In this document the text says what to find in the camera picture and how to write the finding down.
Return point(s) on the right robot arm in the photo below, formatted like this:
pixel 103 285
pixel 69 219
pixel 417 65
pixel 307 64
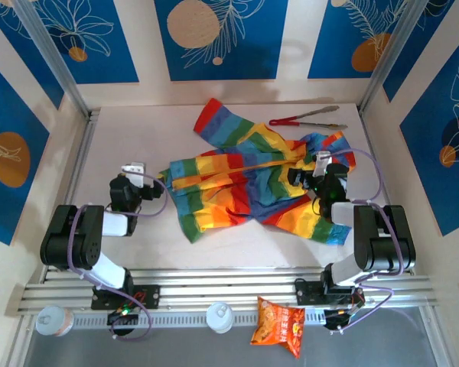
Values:
pixel 382 237

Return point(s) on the orange snack bag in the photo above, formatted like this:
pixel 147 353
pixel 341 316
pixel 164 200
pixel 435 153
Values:
pixel 277 325

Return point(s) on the rainbow striped jacket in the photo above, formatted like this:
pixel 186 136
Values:
pixel 229 172

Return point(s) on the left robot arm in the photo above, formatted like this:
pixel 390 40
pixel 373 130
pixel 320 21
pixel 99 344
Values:
pixel 72 237

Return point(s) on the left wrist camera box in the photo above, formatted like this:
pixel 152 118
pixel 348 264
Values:
pixel 134 170

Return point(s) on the aluminium frame post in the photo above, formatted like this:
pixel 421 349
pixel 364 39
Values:
pixel 49 49
pixel 401 49

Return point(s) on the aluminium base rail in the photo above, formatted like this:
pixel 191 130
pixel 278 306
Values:
pixel 222 290

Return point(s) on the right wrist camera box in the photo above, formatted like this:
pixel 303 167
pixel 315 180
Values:
pixel 322 162

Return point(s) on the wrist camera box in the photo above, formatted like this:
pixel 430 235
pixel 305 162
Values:
pixel 322 162
pixel 134 170

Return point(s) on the black controller box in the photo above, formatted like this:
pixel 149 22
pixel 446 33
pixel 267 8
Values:
pixel 338 319
pixel 122 317

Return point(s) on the white cup left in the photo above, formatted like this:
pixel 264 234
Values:
pixel 53 320

